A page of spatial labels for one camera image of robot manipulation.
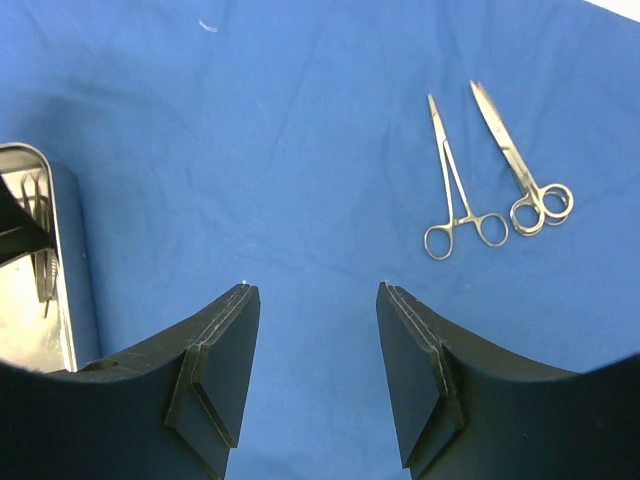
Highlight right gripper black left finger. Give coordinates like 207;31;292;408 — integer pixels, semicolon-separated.
1;284;260;479

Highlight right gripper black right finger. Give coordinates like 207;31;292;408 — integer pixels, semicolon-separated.
376;283;639;479

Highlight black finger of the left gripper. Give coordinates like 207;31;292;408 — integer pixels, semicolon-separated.
1;178;55;266

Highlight steel tweezers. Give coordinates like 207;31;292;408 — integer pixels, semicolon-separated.
20;170;58;318

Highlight steel instrument tray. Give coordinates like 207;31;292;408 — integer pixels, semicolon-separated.
1;142;100;372

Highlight steel clamp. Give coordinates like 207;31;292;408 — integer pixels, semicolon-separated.
423;93;509;261

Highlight steel forceps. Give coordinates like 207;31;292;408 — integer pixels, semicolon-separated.
469;80;575;237

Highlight blue surgical cloth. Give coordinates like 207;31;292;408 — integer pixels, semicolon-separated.
1;1;639;479

